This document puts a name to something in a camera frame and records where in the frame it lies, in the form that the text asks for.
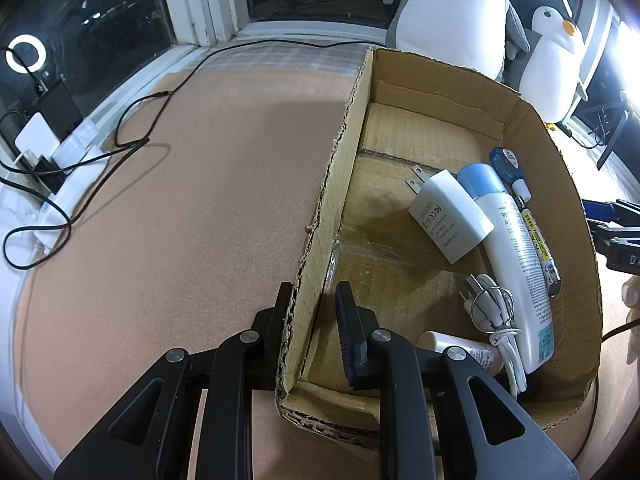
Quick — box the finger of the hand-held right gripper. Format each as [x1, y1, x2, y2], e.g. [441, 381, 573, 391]
[587, 220, 640, 248]
[582, 199, 640, 222]

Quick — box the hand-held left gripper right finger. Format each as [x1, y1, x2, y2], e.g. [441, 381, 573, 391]
[334, 280, 581, 480]

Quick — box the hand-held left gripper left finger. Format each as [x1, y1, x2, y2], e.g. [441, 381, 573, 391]
[52, 281, 296, 480]

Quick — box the white bottle with blue cap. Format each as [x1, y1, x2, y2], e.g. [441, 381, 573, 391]
[457, 162, 556, 373]

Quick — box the cardboard box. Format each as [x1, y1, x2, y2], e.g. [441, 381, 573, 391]
[275, 45, 603, 451]

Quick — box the pink lip balm tube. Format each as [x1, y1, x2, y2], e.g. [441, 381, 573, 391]
[416, 330, 505, 376]

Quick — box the white wall charger adapter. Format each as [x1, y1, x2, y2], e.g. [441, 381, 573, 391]
[404, 166, 496, 265]

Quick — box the white cable with plug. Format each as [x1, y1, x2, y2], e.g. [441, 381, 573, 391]
[462, 272, 528, 397]

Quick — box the person's right hand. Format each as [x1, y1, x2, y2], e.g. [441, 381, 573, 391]
[621, 280, 640, 361]

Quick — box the small penguin plush toy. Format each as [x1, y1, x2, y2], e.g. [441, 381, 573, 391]
[517, 6, 588, 123]

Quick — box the large penguin plush toy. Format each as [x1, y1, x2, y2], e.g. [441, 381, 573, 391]
[380, 0, 531, 83]

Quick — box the white power strip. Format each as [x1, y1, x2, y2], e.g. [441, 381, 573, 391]
[35, 130, 108, 256]

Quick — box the checked cloth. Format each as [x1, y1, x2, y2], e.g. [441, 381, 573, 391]
[200, 40, 373, 78]

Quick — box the black plug adapter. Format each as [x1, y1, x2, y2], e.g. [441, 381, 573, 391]
[32, 157, 66, 193]

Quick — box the white square charger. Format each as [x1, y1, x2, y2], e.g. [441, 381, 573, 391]
[15, 115, 58, 158]

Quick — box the black phone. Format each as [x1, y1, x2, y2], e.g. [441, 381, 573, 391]
[37, 80, 81, 133]

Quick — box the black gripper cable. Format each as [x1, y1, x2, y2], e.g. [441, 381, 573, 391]
[570, 322, 640, 476]

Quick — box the long black cable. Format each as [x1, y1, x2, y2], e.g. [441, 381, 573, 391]
[2, 40, 376, 272]

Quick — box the white window frame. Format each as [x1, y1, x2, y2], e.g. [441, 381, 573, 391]
[85, 0, 621, 151]

